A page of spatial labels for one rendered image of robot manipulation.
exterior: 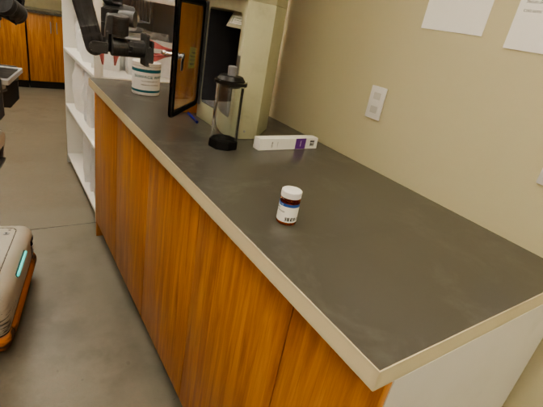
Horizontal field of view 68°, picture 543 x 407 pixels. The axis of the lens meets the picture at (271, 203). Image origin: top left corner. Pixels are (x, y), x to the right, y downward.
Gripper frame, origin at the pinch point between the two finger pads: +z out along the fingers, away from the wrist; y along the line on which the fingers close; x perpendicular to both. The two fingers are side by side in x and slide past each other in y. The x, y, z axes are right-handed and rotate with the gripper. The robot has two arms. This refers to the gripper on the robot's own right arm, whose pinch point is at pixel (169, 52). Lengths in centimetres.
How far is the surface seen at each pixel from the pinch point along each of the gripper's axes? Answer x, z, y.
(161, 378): -36, -9, -120
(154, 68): 45.9, 10.4, -12.9
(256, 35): -18.6, 23.4, 10.6
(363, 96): -37, 62, -4
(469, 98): -78, 62, 5
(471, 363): -123, 20, -38
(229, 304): -77, -9, -50
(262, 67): -18.6, 27.5, 0.5
